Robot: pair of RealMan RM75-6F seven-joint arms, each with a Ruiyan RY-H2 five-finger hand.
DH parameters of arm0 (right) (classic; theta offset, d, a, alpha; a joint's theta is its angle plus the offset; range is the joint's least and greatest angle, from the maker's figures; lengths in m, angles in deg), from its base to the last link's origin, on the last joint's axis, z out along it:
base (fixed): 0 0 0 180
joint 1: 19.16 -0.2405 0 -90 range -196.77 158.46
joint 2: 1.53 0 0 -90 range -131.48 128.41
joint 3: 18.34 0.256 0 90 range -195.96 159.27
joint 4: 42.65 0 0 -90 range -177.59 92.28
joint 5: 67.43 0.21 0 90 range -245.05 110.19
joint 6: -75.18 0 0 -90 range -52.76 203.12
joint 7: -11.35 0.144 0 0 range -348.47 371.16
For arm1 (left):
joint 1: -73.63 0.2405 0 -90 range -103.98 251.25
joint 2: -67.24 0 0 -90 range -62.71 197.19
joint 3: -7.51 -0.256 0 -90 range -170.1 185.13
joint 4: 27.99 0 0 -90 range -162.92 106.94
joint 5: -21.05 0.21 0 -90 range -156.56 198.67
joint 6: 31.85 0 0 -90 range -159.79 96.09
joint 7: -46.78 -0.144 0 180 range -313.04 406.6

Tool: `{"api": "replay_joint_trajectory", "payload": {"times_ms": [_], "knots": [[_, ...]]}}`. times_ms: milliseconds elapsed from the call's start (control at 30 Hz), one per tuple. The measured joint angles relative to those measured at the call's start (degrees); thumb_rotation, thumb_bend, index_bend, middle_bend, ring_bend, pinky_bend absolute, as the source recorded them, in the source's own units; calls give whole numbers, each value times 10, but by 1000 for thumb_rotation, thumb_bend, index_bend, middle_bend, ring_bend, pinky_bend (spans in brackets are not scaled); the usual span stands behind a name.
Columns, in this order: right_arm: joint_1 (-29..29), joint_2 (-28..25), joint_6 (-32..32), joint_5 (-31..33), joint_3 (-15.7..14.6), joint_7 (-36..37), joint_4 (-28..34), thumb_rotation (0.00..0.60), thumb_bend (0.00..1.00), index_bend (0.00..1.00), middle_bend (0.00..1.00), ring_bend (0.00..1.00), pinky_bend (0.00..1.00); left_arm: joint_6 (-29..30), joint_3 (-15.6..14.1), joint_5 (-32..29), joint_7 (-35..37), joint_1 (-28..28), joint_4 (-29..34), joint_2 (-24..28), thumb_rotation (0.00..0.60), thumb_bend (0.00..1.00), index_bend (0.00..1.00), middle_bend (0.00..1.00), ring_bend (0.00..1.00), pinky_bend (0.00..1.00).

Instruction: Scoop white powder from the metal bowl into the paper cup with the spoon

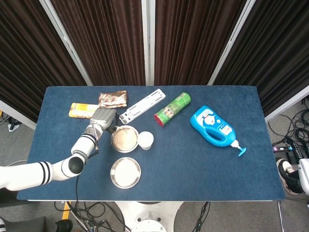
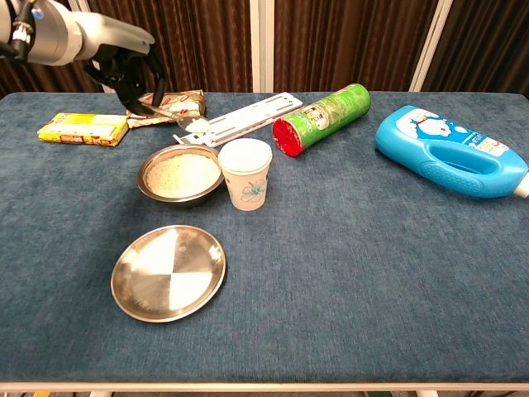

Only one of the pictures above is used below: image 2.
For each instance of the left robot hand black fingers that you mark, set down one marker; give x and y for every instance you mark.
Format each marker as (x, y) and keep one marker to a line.
(124, 70)

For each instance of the small metal spoon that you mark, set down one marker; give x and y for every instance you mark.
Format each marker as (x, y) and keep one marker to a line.
(194, 123)

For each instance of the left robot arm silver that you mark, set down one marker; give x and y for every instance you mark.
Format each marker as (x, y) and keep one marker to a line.
(45, 33)

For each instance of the steel bowl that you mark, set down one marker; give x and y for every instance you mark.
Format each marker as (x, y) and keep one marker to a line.
(182, 198)

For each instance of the white paper cup blue flower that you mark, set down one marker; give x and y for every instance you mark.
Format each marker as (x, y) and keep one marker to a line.
(248, 182)

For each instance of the brown white snack packet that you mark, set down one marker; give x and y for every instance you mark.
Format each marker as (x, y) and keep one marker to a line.
(188, 103)

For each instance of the yellow snack box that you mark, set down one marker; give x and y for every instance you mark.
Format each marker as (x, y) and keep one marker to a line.
(82, 130)

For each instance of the round steel plate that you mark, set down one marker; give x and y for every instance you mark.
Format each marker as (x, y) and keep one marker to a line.
(165, 273)

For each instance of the green chips can red lid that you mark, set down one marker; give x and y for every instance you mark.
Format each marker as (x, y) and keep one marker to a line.
(326, 118)

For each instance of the blue fabric table mat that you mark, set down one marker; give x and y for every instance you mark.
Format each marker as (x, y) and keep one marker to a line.
(330, 269)

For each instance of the blue pump detergent bottle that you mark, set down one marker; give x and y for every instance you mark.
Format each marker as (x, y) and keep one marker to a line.
(446, 153)

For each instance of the white partition post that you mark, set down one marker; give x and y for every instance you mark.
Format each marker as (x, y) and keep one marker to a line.
(262, 45)
(77, 4)
(430, 45)

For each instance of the white plastic folding bracket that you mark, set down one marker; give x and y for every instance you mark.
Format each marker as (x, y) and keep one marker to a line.
(252, 116)

